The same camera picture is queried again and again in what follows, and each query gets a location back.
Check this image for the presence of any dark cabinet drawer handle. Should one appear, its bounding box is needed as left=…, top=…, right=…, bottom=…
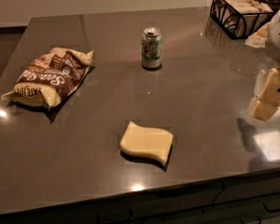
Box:
left=263, top=199, right=280, bottom=213

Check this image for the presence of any yellow wavy sponge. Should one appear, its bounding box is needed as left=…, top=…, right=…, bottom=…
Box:
left=119, top=121, right=174, bottom=165

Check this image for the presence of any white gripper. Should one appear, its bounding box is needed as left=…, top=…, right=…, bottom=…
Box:
left=245, top=9, right=280, bottom=120

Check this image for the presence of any black wire napkin basket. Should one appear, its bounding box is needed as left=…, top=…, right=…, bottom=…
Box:
left=210, top=0, right=274, bottom=39

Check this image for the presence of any green white 7up can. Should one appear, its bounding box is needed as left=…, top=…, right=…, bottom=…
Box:
left=141, top=27, right=162, bottom=69

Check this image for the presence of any brown chip bag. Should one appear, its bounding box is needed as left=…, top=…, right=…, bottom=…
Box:
left=1, top=48, right=93, bottom=108

